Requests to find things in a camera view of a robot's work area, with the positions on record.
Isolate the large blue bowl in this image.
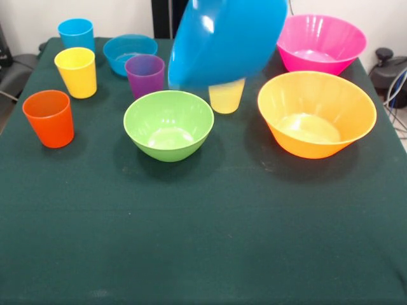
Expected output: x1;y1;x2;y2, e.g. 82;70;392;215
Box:
167;0;289;92

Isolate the pink bowl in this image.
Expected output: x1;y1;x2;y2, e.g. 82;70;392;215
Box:
276;14;368;77

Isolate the green bowl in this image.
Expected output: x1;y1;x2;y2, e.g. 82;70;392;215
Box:
123;90;215;163

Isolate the pale translucent yellow cup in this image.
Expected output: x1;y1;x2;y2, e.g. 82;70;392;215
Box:
208;78;246;114

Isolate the dark green tablecloth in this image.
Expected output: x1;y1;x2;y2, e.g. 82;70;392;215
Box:
0;36;407;305

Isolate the purple cup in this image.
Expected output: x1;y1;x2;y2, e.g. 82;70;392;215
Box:
124;53;166;100

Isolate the orange bowl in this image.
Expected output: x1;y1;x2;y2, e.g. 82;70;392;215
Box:
257;71;378;159

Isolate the small blue bowl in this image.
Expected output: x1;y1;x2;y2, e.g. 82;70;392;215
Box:
102;34;159;78

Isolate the red cup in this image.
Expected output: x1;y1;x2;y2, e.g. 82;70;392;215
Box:
22;90;75;149

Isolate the blue cup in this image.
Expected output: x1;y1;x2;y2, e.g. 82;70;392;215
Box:
57;18;95;53

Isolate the tangle of floor cables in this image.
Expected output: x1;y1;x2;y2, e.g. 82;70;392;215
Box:
383;68;407;140

